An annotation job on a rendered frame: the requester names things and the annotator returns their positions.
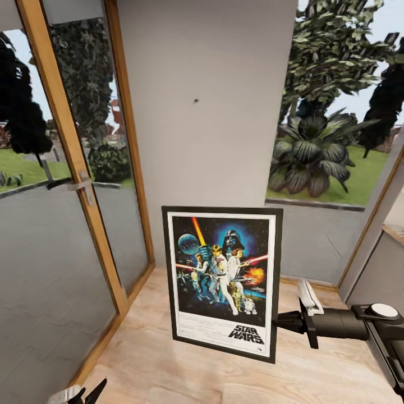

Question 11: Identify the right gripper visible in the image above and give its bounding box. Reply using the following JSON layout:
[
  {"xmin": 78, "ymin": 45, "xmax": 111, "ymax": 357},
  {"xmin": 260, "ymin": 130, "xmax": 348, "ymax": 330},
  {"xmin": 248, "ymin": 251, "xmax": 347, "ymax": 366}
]
[{"xmin": 272, "ymin": 299, "xmax": 346, "ymax": 350}]

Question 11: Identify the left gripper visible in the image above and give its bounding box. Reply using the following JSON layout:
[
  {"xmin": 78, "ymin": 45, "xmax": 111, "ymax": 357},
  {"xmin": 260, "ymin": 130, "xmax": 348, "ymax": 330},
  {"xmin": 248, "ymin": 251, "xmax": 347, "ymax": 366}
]
[{"xmin": 66, "ymin": 378, "xmax": 107, "ymax": 404}]

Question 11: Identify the poster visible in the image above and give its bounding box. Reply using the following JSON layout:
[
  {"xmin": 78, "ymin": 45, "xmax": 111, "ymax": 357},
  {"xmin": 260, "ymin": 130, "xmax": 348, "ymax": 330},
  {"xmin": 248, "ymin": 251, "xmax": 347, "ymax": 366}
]
[{"xmin": 162, "ymin": 206, "xmax": 283, "ymax": 364}]

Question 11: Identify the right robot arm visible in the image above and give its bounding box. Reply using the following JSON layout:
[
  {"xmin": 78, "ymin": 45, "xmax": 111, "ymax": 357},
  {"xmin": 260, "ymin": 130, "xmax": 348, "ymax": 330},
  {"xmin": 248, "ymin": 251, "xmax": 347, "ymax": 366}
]
[{"xmin": 272, "ymin": 281, "xmax": 404, "ymax": 404}]

